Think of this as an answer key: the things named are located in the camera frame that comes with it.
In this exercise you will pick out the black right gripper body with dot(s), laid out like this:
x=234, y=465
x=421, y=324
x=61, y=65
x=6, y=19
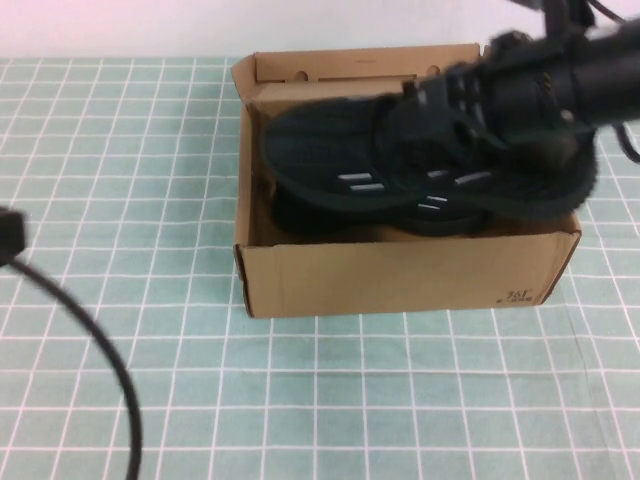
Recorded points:
x=535, y=85

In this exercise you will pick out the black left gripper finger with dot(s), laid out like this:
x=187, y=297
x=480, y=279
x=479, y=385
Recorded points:
x=11, y=225
x=10, y=254

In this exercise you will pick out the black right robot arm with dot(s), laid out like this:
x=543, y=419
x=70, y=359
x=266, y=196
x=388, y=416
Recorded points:
x=610, y=75

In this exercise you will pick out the black knit sneaker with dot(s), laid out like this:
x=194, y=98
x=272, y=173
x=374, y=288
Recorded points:
x=295, y=215
x=340, y=145

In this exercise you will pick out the green white checked tablecloth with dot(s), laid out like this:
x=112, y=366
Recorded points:
x=300, y=400

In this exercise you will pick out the brown cardboard shoe box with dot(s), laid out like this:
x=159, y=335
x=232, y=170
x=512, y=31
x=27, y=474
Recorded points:
x=375, y=280

